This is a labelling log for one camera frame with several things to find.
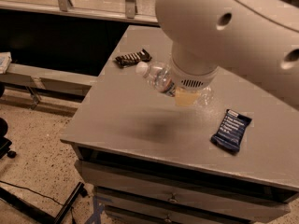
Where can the white gripper with vent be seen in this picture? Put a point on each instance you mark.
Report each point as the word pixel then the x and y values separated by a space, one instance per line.
pixel 192 78

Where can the clear plastic water bottle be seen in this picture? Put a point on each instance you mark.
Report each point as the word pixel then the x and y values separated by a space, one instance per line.
pixel 158 76

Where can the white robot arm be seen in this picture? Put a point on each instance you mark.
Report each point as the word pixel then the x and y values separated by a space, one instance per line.
pixel 257 40

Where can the blue snack bar packet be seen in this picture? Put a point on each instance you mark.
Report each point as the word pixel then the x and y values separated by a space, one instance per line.
pixel 231 131

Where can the dark chocolate bar wrapper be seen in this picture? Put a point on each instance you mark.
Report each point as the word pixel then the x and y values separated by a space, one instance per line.
pixel 132 59

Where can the grey drawer cabinet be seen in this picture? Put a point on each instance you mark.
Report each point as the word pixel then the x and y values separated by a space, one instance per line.
pixel 152 162

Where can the grey low bench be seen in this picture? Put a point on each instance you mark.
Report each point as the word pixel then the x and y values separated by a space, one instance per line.
pixel 55 83

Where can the white object on bench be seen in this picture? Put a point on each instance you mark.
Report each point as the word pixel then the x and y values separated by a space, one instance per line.
pixel 5 60

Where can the black office chair base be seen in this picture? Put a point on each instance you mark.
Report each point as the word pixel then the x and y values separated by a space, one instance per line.
pixel 4 142

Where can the metal railing frame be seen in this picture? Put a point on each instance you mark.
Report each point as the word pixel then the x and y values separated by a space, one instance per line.
pixel 132 11

